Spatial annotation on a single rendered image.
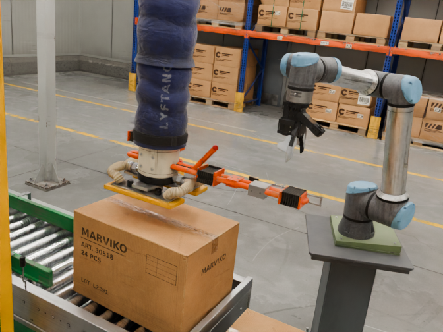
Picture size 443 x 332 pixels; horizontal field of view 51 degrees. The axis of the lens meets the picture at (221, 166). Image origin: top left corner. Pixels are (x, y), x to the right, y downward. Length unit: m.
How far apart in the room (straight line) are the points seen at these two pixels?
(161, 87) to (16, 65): 10.54
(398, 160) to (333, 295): 0.82
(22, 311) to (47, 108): 2.82
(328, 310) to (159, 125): 1.42
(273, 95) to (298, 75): 9.08
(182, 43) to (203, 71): 8.20
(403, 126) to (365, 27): 6.68
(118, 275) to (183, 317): 0.34
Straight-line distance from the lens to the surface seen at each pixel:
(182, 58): 1.81
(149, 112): 1.84
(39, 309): 2.24
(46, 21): 4.73
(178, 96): 1.84
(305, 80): 1.61
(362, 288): 2.62
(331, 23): 8.97
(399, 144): 2.25
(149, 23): 1.80
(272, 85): 10.68
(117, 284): 2.06
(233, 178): 1.80
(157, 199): 1.87
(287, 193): 1.70
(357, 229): 2.50
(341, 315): 2.70
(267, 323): 2.17
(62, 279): 2.39
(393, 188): 2.33
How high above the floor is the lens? 1.80
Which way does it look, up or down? 18 degrees down
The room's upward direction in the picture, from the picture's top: 6 degrees clockwise
